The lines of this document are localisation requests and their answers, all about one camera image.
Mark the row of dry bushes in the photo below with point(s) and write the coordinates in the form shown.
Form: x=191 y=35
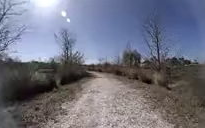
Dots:
x=20 y=81
x=143 y=75

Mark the dry grass verge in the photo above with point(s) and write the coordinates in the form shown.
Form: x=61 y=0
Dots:
x=186 y=103
x=40 y=106

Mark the tall thin bare tree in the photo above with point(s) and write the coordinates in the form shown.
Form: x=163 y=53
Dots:
x=157 y=46

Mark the distant row of trees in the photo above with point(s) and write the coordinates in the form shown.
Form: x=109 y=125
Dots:
x=180 y=61

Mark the bare tree with bushy foot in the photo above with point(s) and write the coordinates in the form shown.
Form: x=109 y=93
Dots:
x=67 y=45

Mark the pale gravel path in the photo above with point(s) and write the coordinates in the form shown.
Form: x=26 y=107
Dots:
x=106 y=106

